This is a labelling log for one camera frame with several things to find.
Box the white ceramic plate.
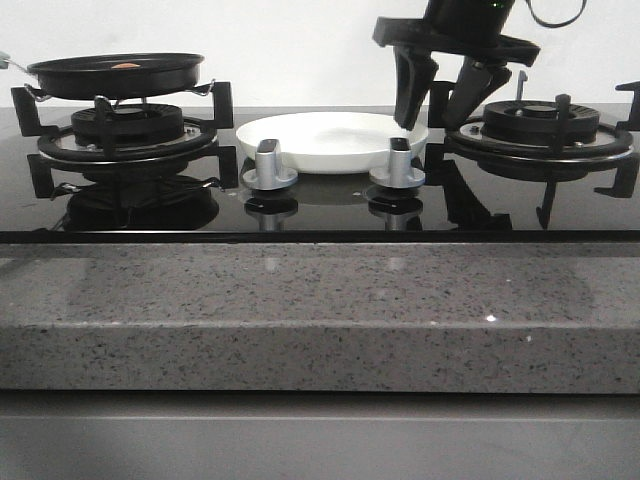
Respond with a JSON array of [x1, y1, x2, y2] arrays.
[[236, 112, 429, 175]]

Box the black frying pan mint handle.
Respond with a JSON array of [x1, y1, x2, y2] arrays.
[[26, 53, 205, 100]]

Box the black cable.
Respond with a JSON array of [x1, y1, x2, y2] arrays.
[[523, 0, 589, 29]]

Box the wire pan support ring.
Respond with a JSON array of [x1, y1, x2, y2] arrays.
[[23, 78, 217, 112]]

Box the silver stove knob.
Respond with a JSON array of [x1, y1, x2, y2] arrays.
[[242, 139, 298, 191], [369, 137, 426, 189]]

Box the fried egg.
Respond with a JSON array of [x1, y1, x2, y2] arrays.
[[110, 62, 141, 69]]

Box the black glass gas hob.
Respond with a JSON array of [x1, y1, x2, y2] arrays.
[[1, 108, 639, 244]]

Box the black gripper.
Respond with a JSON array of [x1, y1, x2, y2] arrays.
[[373, 0, 540, 131]]

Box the grey cabinet front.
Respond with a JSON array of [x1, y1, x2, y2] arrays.
[[1, 392, 639, 479]]

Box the black burner with pot support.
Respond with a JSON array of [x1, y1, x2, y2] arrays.
[[11, 80, 239, 198]]

